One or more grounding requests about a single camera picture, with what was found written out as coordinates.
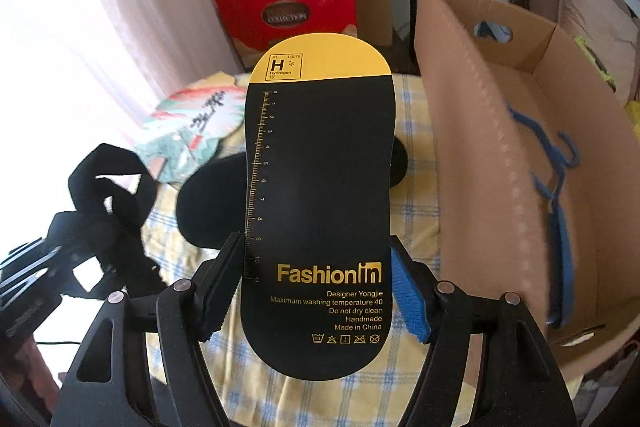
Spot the black yellow sock card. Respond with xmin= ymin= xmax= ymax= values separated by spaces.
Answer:
xmin=239 ymin=34 xmax=398 ymax=382

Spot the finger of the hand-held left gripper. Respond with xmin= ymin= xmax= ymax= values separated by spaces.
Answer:
xmin=0 ymin=271 xmax=65 ymax=314
xmin=0 ymin=209 xmax=120 ymax=279

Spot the yellow green cloth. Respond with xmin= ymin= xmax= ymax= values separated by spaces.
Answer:
xmin=574 ymin=36 xmax=617 ymax=92

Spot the black round cloth item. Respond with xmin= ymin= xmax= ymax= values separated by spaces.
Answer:
xmin=176 ymin=136 xmax=410 ymax=253

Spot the painted paper hand fan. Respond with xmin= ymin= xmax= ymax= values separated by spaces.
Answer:
xmin=134 ymin=72 xmax=251 ymax=185

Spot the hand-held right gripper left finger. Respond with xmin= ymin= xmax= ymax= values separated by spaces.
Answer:
xmin=50 ymin=231 xmax=246 ymax=427

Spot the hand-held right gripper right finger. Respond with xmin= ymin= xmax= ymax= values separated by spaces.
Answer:
xmin=390 ymin=234 xmax=581 ymax=427

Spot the yellow blue plaid blanket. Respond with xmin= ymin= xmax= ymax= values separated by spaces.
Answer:
xmin=142 ymin=72 xmax=481 ymax=427

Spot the blue clothes hanger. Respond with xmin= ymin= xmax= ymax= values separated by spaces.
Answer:
xmin=505 ymin=102 xmax=581 ymax=328

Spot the beige cushion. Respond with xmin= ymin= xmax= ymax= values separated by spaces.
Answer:
xmin=537 ymin=0 xmax=640 ymax=108

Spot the white sheer curtain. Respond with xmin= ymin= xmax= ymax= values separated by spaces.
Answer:
xmin=65 ymin=0 xmax=251 ymax=148

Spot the brown cardboard sheet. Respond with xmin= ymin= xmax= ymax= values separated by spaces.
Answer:
xmin=412 ymin=0 xmax=640 ymax=375

